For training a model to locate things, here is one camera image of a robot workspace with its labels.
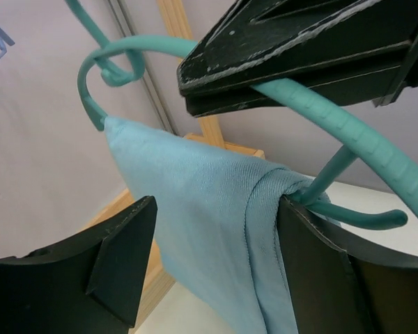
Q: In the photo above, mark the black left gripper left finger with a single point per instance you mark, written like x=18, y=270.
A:
x=90, y=282

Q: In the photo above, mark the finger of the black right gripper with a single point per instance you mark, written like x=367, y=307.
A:
x=347, y=51

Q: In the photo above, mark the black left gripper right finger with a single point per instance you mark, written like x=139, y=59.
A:
x=342, y=283

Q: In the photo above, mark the light blue trousers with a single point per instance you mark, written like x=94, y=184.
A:
x=216, y=221

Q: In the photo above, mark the teal plastic hanger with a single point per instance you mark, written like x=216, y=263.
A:
x=121, y=62

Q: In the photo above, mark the wooden hanger rack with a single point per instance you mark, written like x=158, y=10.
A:
x=158, y=282

